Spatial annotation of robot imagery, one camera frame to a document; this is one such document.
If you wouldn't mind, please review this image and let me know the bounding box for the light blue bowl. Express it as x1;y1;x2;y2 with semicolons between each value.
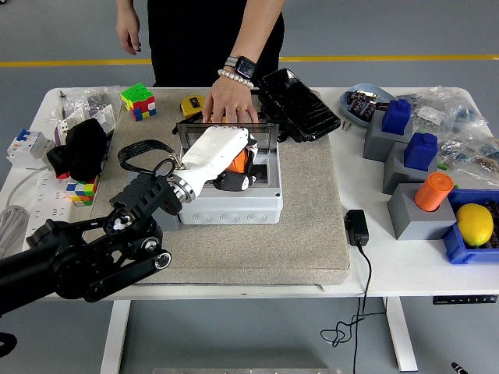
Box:
338;83;395;129

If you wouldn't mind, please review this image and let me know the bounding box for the black cloth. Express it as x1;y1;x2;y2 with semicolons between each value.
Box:
46;118;109;183

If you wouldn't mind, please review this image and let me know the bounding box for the person's right hand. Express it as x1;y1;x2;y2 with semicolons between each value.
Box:
115;9;142;56

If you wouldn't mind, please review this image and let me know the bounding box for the black wrist watch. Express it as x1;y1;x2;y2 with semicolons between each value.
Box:
225;55;258;79

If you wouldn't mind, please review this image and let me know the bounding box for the white circuit breaker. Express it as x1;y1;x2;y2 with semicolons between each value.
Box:
5;128;55;171

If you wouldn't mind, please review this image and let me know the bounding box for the person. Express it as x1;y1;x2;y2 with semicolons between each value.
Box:
147;0;285;88

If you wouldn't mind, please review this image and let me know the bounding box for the black adapter cord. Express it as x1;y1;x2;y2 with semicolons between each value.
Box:
319;244;387;374

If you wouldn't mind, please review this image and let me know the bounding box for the person's left hand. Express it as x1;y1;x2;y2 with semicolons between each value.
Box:
201;76;260;125

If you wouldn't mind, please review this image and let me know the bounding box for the blue plastic block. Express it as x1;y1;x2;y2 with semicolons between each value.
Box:
380;99;413;136
403;132;439;172

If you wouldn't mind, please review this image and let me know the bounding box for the small colourful puzzle cube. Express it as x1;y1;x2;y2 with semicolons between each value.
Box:
65;175;99;209

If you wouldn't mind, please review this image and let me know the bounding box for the white power strip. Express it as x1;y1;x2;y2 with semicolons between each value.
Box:
21;170;77;254

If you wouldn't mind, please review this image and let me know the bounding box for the white desk leg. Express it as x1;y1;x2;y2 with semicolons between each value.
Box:
381;296;419;372
100;299;132;374

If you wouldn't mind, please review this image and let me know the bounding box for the white bead bracelet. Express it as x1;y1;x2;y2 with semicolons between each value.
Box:
217;69;255;89

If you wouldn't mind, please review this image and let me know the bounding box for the clear bag with white labels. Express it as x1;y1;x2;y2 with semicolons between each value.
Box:
52;104;119;138

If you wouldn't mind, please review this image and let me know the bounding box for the grey-brown mat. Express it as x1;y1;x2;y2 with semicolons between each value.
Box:
83;87;351;288

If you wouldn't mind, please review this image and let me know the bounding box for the clear bag of components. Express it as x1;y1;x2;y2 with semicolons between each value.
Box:
395;86;488;133
436;128;499;175

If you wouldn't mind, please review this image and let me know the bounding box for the black power adapter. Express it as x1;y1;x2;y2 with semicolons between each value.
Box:
343;209;370;247

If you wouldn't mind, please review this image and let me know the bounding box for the black desk control panel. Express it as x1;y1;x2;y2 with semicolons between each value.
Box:
431;295;498;305

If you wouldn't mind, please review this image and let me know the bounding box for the blue plastic bin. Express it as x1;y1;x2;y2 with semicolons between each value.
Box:
441;189;499;266

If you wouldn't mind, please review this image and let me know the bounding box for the black glossy case with strap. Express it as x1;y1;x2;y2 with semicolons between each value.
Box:
255;68;342;143

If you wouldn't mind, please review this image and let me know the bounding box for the yellow lemon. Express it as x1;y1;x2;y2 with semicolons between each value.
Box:
455;203;494;247

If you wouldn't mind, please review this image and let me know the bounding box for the orange cylinder battery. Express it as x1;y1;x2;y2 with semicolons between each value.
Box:
226;150;249;174
413;171;455;213

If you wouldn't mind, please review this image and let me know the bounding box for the large colourful puzzle cube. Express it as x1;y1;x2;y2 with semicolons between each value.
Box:
119;83;157;122

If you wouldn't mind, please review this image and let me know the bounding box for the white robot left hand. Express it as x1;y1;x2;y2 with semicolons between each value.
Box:
181;125;266;192

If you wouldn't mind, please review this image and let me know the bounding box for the dark printed packet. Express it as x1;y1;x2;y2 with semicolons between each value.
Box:
345;90;366;112
358;99;388;120

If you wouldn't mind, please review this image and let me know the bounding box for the grey electrical box clear lid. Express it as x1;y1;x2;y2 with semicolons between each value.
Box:
174;122;282;225

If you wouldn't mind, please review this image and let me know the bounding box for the clear bag of metal screws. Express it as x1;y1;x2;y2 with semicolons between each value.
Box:
86;90;113;111

